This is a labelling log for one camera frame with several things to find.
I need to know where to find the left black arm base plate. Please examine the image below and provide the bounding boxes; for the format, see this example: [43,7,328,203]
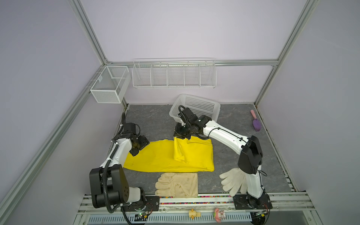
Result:
[123,195,160,212]

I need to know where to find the white mesh wall box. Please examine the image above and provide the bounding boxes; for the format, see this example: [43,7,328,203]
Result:
[90,66,131,104]

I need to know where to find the purple pink small brush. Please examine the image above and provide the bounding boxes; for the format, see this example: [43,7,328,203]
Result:
[250,110,262,132]

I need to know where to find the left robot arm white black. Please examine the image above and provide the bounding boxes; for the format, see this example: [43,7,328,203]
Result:
[89,134,150,213]

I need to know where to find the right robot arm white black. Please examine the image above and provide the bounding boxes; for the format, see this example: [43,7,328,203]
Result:
[174,113,272,210]

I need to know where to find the yellow duck toy figure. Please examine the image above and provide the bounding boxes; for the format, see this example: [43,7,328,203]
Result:
[188,209,201,220]

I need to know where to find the white knit cotton glove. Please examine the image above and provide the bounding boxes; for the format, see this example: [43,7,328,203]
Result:
[219,168,248,197]

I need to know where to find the beige leather work glove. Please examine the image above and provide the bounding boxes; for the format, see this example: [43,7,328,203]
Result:
[155,172,198,198]

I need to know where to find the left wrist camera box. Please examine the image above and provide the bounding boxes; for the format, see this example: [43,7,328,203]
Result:
[122,123,137,135]

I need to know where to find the pink doll toy figure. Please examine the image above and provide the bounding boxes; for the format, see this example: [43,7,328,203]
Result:
[213,208,226,223]

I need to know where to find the colourful bead strip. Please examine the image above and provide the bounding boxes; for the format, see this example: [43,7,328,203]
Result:
[159,194,233,205]

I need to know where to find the yellow trousers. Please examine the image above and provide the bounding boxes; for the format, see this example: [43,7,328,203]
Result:
[124,136,215,173]

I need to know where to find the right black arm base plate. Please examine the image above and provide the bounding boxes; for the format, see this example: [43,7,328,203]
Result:
[233,193,273,210]

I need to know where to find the white wire wall shelf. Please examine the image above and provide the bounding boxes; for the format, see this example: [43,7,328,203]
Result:
[132,58,217,89]

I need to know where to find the white plastic perforated basket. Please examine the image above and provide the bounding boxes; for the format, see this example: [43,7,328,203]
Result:
[169,94,221,123]

